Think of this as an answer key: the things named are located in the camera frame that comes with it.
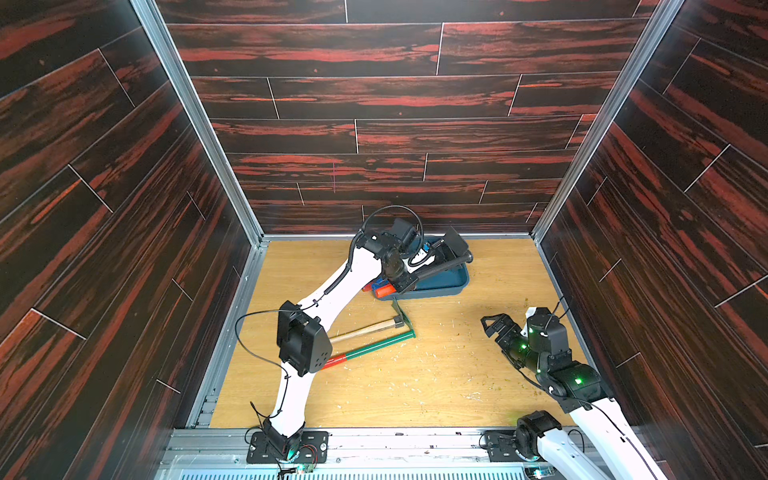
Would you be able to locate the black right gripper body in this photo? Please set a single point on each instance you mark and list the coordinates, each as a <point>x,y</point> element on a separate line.
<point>507,333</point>

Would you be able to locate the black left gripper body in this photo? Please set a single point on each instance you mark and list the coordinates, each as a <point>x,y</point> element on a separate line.
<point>399,277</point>

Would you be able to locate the chrome hoe blue grip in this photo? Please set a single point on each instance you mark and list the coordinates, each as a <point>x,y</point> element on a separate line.
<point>378,283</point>

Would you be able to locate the green handle red tip hoe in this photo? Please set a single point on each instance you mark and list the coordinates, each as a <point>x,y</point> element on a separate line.
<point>365,350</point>

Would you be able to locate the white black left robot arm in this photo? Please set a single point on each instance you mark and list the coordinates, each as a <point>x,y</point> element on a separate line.
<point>302,328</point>

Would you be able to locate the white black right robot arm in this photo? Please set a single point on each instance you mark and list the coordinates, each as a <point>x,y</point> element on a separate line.
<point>582,394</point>

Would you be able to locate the teal plastic storage box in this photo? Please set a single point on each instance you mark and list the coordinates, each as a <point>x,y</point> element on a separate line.
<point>444,282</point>

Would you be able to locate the wooden handle hammer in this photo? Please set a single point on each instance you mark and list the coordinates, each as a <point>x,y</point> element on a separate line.
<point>396,322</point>

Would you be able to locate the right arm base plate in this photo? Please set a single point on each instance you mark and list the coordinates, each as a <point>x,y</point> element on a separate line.
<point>504,447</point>

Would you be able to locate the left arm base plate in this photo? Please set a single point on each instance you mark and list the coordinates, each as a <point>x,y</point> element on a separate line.
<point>309,447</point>

